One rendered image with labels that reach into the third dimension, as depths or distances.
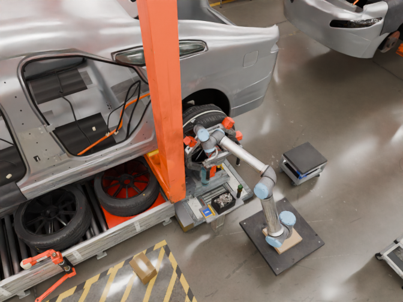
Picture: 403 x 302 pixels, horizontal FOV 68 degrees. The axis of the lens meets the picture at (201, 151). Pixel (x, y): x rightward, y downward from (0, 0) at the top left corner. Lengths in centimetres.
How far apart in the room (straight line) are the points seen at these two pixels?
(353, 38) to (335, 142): 138
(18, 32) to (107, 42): 57
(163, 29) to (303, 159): 250
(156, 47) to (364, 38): 340
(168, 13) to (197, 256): 240
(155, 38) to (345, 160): 327
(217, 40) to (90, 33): 103
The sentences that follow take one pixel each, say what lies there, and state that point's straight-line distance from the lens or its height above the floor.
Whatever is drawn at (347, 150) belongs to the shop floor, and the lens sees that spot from 453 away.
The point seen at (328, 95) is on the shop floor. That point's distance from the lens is 528.
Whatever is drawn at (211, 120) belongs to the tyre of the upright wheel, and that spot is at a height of 117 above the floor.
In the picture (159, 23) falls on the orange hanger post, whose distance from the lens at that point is 169.
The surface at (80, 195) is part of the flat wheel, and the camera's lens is 325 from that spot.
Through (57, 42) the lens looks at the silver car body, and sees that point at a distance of 240.
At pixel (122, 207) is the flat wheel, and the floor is 49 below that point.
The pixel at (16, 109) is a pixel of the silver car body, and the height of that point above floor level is 166.
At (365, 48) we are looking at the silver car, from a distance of 477.
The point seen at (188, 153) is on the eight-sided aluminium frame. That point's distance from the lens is 276.
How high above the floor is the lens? 310
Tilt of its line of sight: 50 degrees down
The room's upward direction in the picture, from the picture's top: 1 degrees clockwise
